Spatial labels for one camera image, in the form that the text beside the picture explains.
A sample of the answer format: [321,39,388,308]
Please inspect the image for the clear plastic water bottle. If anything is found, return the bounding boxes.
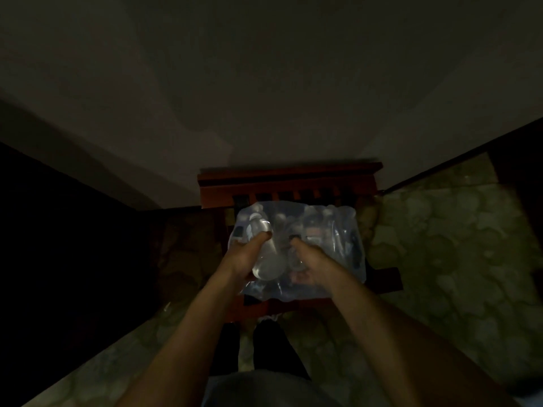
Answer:
[249,213,286,281]

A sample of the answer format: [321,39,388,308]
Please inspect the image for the person's left forearm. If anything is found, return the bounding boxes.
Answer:
[114,269,239,407]

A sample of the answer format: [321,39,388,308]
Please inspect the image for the person's left hand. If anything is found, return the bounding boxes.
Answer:
[219,231,273,286]

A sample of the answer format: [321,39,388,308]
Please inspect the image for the person's black trousers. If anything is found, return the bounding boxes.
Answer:
[207,319,313,382]

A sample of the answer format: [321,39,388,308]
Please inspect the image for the red-brown wooden chair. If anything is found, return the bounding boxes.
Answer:
[197,162,404,323]

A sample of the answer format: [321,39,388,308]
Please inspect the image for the person's right forearm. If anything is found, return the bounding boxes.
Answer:
[329,273,523,407]

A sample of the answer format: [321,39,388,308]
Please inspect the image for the plastic-wrapped pack of bottles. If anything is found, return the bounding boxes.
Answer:
[228,202,367,302]

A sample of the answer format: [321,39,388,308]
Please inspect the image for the person's grey shirt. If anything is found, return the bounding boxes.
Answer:
[202,369,342,407]

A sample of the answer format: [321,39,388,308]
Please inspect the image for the person's right hand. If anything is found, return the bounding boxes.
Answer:
[290,237,345,290]

